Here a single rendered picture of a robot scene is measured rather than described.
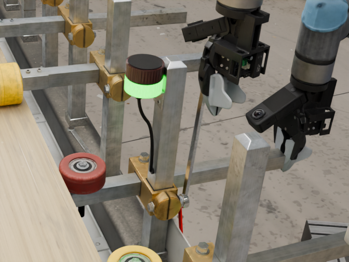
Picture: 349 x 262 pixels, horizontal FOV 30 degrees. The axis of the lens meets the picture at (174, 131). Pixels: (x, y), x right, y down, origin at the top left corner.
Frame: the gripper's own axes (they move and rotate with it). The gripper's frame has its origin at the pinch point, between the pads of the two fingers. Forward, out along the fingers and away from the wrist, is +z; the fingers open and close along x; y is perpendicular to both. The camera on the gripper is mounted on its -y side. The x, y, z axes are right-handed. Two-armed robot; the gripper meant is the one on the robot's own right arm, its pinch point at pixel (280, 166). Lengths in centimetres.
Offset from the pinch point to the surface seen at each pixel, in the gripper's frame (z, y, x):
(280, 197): 83, 67, 79
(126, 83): -25.7, -36.3, -4.3
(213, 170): -3.2, -16.6, -1.5
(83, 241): -8, -47, -18
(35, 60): 12, -30, 81
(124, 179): -3.7, -33.9, 0.0
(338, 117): 83, 131, 127
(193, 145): -11.5, -22.8, -3.8
